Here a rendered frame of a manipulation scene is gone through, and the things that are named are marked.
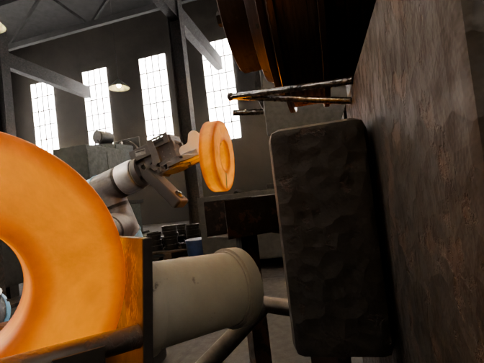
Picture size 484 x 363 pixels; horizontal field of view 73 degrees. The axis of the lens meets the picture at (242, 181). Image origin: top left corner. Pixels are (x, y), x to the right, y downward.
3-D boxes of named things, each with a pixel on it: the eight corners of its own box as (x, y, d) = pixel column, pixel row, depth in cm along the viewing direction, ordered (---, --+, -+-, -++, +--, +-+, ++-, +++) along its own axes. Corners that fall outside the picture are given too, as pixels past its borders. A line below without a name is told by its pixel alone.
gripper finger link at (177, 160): (193, 148, 69) (158, 163, 71) (196, 154, 69) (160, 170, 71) (201, 150, 74) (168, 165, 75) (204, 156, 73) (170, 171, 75)
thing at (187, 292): (267, 334, 23) (263, 248, 24) (148, 379, 17) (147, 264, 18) (217, 316, 28) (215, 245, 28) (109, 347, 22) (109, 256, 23)
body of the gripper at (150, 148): (167, 130, 71) (122, 152, 74) (181, 166, 70) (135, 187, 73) (182, 135, 79) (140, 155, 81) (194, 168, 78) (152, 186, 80)
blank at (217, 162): (233, 132, 81) (220, 133, 81) (212, 109, 66) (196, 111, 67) (236, 194, 78) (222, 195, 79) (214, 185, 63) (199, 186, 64)
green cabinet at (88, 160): (65, 278, 375) (52, 149, 380) (104, 263, 443) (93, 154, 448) (101, 276, 364) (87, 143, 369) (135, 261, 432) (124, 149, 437)
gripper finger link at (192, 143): (208, 120, 70) (171, 137, 72) (218, 145, 69) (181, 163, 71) (213, 123, 73) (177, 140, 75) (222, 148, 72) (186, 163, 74)
